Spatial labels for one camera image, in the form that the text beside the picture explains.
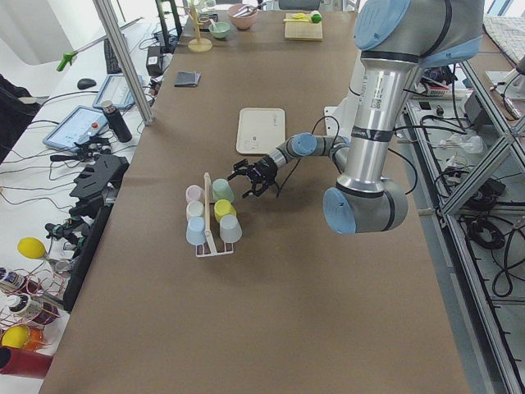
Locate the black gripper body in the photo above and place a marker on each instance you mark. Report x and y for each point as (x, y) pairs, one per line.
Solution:
(262, 170)

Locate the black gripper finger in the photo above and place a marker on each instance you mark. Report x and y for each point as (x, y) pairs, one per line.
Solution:
(257, 188)
(241, 168)

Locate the green plastic cup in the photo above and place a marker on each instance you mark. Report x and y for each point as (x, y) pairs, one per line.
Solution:
(221, 189)

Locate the cream rabbit tray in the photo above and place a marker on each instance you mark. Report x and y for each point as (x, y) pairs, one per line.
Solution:
(260, 130)

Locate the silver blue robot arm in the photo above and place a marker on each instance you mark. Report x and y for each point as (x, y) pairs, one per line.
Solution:
(394, 38)

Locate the yellow plastic cup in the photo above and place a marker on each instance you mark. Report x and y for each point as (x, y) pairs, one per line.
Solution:
(223, 207)

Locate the grey plastic cup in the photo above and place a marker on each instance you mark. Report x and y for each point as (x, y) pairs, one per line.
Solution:
(230, 229)

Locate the pink plastic cup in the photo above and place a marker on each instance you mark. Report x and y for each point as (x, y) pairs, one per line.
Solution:
(194, 193)

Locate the white plastic cup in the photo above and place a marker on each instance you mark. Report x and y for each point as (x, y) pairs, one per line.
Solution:
(194, 208)

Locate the blue plastic cup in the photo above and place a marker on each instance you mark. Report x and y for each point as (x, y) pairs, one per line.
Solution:
(195, 231)

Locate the grey folded cloth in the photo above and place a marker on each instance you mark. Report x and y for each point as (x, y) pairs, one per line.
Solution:
(187, 79)

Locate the wooden mug tree stand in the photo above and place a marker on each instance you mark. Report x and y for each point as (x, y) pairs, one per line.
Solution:
(198, 44)

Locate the black water bottle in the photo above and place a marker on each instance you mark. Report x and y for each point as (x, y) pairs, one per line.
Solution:
(116, 121)

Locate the green bowl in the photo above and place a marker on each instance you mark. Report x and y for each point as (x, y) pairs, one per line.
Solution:
(219, 29)

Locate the pink bowl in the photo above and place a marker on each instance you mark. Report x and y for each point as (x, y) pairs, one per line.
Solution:
(241, 23)

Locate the wooden cutting board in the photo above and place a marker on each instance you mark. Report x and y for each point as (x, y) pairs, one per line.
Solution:
(303, 30)

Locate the blue tablet pendant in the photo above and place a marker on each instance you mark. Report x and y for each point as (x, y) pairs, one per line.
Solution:
(76, 128)
(115, 89)

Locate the black tool holder stand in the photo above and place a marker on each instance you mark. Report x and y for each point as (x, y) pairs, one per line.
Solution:
(90, 190)

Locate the metal spoon in bowl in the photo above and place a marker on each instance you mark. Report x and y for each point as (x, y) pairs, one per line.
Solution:
(246, 10)

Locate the green lime fruit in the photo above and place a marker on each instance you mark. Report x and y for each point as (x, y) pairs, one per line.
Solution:
(315, 17)

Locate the black keyboard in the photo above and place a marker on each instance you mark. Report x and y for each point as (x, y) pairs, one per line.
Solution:
(111, 61)

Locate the black computer mouse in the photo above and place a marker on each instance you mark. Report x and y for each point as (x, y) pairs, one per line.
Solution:
(85, 83)

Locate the yellow lemon toy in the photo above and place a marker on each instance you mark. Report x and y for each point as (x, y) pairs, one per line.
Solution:
(31, 248)

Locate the red cylinder container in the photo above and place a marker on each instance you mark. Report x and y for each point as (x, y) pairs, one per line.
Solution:
(23, 363)

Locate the white wire cup rack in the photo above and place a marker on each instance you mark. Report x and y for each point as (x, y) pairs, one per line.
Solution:
(210, 248)

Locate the aluminium frame post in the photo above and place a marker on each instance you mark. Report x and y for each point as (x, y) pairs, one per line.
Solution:
(109, 21)

